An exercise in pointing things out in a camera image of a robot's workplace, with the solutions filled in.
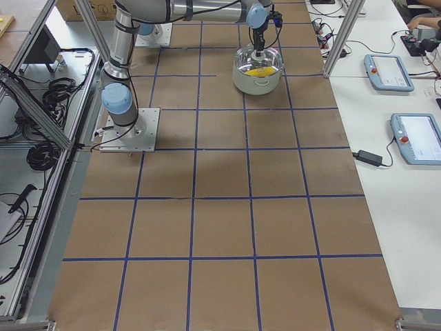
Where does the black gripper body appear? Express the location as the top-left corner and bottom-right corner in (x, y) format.
(252, 28), (265, 44)

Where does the glass pot lid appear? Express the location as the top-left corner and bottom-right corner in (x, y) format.
(234, 45), (284, 75)

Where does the yellow corn cob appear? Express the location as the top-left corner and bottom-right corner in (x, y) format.
(246, 66), (278, 77)

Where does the grey-green cooking pot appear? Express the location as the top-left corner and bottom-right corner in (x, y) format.
(232, 64), (283, 95)

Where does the blue teach pendant far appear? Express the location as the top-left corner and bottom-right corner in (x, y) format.
(363, 54), (414, 92)

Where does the blue teach pendant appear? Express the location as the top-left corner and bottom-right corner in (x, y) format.
(391, 113), (440, 166)
(363, 54), (414, 92)

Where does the cardboard box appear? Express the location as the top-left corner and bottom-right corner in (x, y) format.
(57, 0), (118, 22)

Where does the black power adapter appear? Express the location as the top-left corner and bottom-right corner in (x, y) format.
(353, 150), (382, 167)

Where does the blue teach pendant near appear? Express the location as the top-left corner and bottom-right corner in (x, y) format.
(391, 113), (440, 166)

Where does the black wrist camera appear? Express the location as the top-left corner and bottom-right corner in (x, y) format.
(269, 11), (283, 28)

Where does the aluminium frame post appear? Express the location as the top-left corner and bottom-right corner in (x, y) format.
(322, 0), (365, 78)

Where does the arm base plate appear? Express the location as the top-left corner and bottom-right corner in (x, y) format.
(99, 108), (160, 152)
(135, 23), (172, 48)

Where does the black cable bundle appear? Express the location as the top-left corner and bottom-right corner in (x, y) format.
(26, 140), (61, 172)

